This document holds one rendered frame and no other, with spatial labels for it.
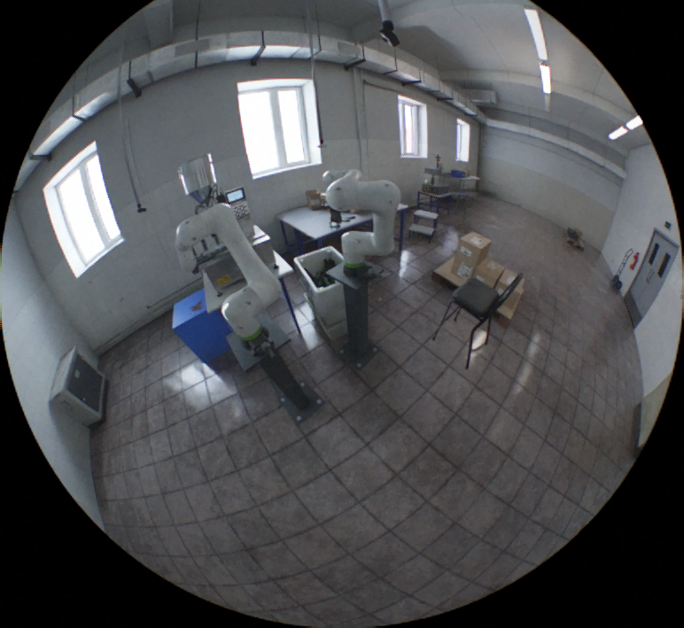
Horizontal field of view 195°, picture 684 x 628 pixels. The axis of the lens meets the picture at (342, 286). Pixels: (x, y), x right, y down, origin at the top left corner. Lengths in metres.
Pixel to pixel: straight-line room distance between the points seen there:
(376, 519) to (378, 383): 1.15
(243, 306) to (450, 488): 1.77
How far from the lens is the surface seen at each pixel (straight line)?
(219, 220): 0.93
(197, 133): 3.24
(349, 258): 1.12
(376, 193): 0.74
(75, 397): 3.46
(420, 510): 1.74
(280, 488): 1.74
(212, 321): 2.06
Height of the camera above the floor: 1.63
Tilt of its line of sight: 39 degrees down
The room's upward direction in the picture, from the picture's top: 6 degrees counter-clockwise
